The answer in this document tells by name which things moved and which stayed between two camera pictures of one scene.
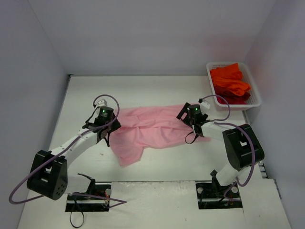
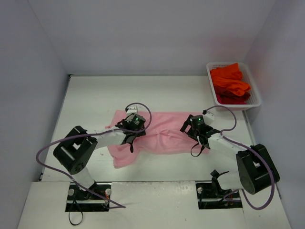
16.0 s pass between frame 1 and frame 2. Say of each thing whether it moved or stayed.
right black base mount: stayed
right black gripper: moved
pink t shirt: moved
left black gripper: moved
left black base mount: stayed
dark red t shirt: stayed
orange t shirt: stayed
